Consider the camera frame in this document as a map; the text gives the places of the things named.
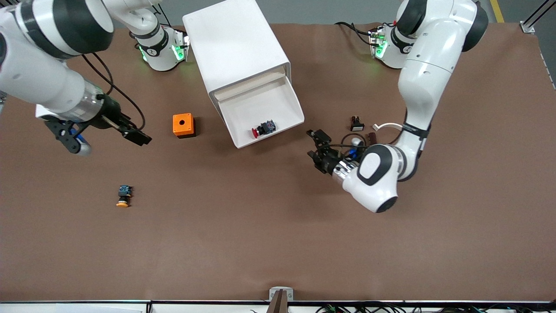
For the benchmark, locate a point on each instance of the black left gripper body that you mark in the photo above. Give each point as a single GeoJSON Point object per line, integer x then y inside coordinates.
{"type": "Point", "coordinates": [329, 160]}

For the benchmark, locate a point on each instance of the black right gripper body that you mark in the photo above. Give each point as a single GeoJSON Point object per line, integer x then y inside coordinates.
{"type": "Point", "coordinates": [109, 114]}

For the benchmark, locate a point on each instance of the red push button switch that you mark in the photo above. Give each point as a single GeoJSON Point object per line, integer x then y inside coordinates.
{"type": "Point", "coordinates": [263, 129]}

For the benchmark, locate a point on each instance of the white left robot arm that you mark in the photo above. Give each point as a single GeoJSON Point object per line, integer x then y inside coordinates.
{"type": "Point", "coordinates": [430, 56]}

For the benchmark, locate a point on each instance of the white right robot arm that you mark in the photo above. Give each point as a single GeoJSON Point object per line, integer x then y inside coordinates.
{"type": "Point", "coordinates": [34, 74]}

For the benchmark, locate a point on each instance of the white drawer cabinet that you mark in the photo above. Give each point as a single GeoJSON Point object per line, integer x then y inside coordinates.
{"type": "Point", "coordinates": [234, 43]}

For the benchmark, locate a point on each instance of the brown terminal block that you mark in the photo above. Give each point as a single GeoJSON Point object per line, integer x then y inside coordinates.
{"type": "Point", "coordinates": [372, 138]}

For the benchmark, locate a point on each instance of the black square white-cap switch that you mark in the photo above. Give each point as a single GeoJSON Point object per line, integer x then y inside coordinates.
{"type": "Point", "coordinates": [357, 125]}

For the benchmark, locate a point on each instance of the orange button enclosure box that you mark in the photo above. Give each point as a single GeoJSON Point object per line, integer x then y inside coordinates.
{"type": "Point", "coordinates": [182, 124]}

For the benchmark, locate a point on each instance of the yellow push button switch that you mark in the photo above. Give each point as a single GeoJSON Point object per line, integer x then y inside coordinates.
{"type": "Point", "coordinates": [124, 195]}

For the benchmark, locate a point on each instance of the white curved plastic bracket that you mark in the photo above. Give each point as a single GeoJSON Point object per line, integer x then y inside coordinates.
{"type": "Point", "coordinates": [388, 126]}

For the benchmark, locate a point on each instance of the grey camera mounting bracket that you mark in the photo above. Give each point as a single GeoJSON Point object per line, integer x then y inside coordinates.
{"type": "Point", "coordinates": [273, 293]}

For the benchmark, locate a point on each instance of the dark camera support bar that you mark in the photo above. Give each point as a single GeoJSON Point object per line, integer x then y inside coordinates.
{"type": "Point", "coordinates": [278, 304]}

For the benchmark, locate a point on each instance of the aluminium frame profile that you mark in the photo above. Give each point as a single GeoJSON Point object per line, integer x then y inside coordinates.
{"type": "Point", "coordinates": [532, 21]}

